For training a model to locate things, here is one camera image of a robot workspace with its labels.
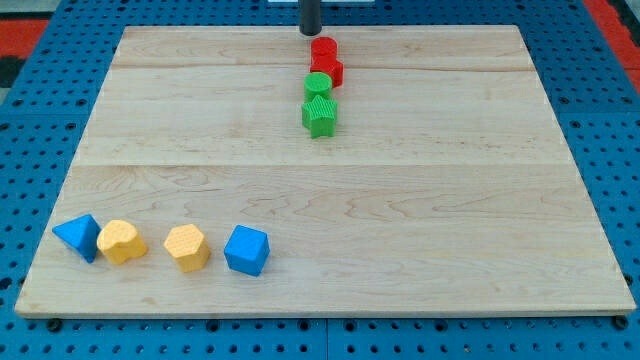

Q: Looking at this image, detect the blue cube block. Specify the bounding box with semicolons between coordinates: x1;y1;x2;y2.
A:
224;225;270;277

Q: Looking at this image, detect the blue triangle block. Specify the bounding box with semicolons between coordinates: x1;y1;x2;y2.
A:
52;214;101;263

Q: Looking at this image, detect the green star block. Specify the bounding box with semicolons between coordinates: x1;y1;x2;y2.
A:
302;95;338;139

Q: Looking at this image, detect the green cylinder block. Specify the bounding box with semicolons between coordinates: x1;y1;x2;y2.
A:
303;72;333;103

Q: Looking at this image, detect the red star block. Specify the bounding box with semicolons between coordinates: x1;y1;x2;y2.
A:
310;55;344;88

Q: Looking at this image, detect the light wooden board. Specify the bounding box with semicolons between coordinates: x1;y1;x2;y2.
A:
15;25;636;319

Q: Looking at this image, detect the red cylinder block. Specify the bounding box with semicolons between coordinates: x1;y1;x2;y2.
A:
310;37;338;58

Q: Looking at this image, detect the yellow hexagon block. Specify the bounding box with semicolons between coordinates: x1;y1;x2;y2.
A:
163;224;211;273

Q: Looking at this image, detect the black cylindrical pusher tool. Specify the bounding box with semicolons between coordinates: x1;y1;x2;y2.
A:
298;0;322;36

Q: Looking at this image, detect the yellow heart block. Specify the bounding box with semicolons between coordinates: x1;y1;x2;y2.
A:
97;219;148;265

